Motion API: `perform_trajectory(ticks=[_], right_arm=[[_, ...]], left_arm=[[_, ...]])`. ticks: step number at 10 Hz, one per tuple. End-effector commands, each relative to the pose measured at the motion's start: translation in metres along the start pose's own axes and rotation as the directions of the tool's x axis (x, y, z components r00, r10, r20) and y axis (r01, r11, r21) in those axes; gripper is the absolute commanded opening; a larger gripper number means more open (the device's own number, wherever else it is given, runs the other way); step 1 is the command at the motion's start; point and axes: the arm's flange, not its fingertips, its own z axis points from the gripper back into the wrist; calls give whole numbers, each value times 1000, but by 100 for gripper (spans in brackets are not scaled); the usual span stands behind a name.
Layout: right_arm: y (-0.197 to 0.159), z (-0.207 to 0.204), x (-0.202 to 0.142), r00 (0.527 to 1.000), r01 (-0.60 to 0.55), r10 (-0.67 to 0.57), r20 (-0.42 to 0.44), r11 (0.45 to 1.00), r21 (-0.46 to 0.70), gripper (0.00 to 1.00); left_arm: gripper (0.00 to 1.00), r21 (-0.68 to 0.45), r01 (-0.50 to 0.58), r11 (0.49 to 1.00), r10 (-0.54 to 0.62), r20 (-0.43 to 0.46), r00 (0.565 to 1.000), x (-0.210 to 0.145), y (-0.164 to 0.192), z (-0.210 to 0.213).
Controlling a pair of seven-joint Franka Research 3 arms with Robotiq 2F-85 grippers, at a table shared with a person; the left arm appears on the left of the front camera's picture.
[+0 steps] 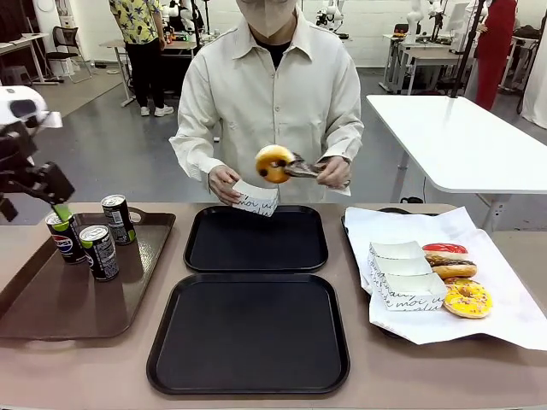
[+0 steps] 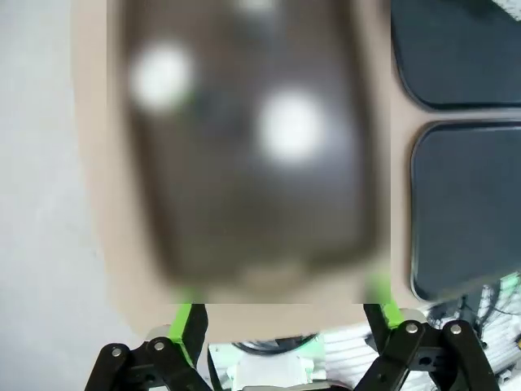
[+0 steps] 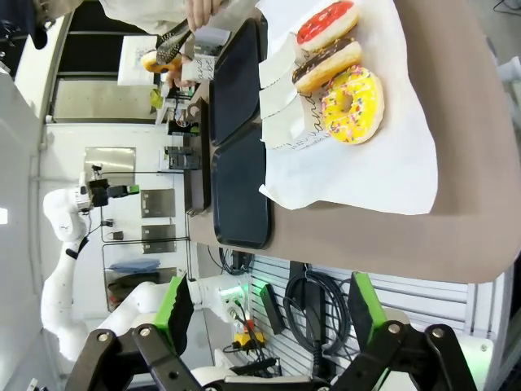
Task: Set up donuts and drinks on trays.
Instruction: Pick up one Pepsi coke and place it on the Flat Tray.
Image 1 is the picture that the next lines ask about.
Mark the person's left forearm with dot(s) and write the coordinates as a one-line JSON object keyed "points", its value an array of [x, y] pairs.
{"points": [[344, 141]]}

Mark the orange glazed donut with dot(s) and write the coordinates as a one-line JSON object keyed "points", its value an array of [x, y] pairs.
{"points": [[457, 280]]}

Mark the grey desk with clutter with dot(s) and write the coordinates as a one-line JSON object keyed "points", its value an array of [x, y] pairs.
{"points": [[179, 47]]}

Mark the person's right hand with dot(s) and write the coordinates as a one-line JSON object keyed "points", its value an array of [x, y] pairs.
{"points": [[222, 183]]}

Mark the black Pepsi zero can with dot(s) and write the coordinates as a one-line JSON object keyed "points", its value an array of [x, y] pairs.
{"points": [[119, 222], [101, 256], [68, 247]]}

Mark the person in red dress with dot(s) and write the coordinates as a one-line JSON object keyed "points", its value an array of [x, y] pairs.
{"points": [[495, 42]]}

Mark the glazed donut with chocolate dots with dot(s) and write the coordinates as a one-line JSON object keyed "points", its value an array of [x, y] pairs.
{"points": [[267, 160]]}

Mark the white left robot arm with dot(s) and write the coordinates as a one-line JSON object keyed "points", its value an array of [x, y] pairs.
{"points": [[17, 96]]}

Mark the black office chair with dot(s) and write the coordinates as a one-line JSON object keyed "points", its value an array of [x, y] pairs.
{"points": [[64, 47]]}

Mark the person torso cream shirt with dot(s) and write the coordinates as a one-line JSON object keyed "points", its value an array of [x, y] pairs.
{"points": [[273, 107]]}

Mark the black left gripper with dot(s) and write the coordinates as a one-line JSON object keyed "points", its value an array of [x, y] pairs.
{"points": [[53, 181]]}

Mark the brown plastic serving tray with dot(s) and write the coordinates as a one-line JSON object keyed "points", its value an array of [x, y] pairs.
{"points": [[64, 303]]}

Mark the beige face mask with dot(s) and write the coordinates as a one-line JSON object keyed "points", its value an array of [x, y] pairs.
{"points": [[267, 17]]}

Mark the person's left hand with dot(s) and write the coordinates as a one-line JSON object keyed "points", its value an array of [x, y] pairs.
{"points": [[337, 173]]}

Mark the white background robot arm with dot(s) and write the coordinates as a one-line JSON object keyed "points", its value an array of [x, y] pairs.
{"points": [[413, 21]]}

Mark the black stand pole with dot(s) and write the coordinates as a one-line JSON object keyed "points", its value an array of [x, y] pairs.
{"points": [[466, 47]]}

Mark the person's right forearm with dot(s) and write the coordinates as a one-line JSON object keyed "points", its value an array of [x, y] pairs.
{"points": [[192, 156]]}

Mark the red iced donut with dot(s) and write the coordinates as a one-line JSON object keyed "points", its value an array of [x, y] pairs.
{"points": [[444, 247]]}

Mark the person in yellow floral shirt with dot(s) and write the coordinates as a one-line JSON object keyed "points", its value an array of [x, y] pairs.
{"points": [[139, 25]]}

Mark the yellow sprinkled donut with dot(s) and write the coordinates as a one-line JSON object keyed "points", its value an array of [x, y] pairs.
{"points": [[468, 301]]}

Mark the white desk with equipment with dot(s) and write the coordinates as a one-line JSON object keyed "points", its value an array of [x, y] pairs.
{"points": [[427, 55]]}

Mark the white paper sheet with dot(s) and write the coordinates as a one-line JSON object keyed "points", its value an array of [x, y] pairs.
{"points": [[513, 277]]}

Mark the chocolate iced donut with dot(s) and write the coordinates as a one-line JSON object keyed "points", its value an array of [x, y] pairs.
{"points": [[453, 265]]}

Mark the grey stool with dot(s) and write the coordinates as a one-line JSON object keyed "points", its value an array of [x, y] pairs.
{"points": [[17, 74]]}

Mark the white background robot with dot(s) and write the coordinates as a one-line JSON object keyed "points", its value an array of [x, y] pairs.
{"points": [[184, 13]]}

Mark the metal serving tongs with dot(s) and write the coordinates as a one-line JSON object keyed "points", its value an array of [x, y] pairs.
{"points": [[301, 168]]}

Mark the black plastic serving tray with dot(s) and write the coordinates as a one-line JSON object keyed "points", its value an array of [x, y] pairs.
{"points": [[256, 243], [248, 333]]}

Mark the white table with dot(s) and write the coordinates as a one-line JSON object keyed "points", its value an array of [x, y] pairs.
{"points": [[461, 136]]}

